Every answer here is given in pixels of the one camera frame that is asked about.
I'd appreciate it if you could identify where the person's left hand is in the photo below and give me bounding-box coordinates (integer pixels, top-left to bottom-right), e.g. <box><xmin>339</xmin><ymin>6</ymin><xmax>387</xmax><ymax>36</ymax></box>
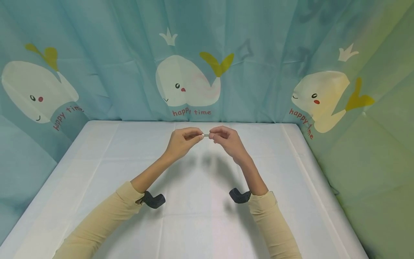
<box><xmin>165</xmin><ymin>127</ymin><xmax>204</xmax><ymax>161</ymax></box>

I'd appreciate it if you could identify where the person's right hand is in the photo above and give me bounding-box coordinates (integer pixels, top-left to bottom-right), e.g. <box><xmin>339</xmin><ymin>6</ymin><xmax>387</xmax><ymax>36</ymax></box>
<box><xmin>209</xmin><ymin>126</ymin><xmax>250</xmax><ymax>165</ymax></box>

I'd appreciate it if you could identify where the person's right forearm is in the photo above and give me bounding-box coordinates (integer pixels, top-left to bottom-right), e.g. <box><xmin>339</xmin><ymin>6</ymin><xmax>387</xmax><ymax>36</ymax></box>
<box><xmin>239</xmin><ymin>155</ymin><xmax>303</xmax><ymax>259</ymax></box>

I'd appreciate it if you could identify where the person's left forearm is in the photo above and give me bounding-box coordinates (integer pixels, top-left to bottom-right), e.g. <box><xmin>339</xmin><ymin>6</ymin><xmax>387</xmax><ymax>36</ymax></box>
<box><xmin>53</xmin><ymin>152</ymin><xmax>175</xmax><ymax>259</ymax></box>

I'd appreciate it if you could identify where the black wrist band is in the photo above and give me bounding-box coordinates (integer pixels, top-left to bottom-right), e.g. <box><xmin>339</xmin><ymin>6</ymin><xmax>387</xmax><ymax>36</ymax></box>
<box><xmin>136</xmin><ymin>191</ymin><xmax>166</xmax><ymax>209</ymax></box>
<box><xmin>229</xmin><ymin>188</ymin><xmax>252</xmax><ymax>204</ymax></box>

